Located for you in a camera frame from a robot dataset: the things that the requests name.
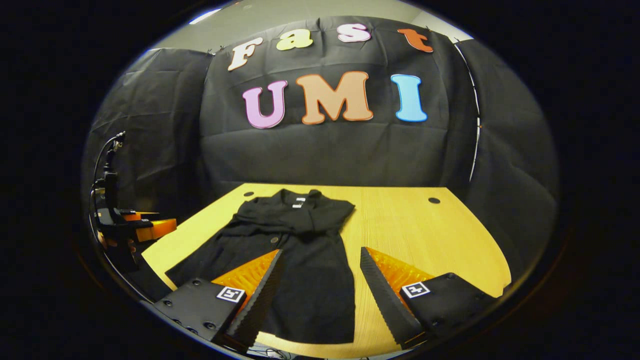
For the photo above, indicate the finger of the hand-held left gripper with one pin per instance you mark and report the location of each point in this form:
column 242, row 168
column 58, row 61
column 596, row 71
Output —
column 142, row 216
column 157, row 230

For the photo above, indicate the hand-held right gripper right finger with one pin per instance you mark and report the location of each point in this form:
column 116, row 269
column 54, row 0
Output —
column 385, row 300

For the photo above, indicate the thin white backdrop pole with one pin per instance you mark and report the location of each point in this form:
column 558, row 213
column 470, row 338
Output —
column 475, row 110

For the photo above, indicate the black backdrop cloth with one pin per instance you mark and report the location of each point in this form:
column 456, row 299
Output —
column 325, row 155

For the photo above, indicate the black button shirt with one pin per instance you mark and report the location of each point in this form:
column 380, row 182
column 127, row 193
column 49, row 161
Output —
column 310, row 280

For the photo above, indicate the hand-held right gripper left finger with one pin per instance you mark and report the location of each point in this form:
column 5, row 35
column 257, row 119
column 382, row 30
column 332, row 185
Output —
column 260, row 300

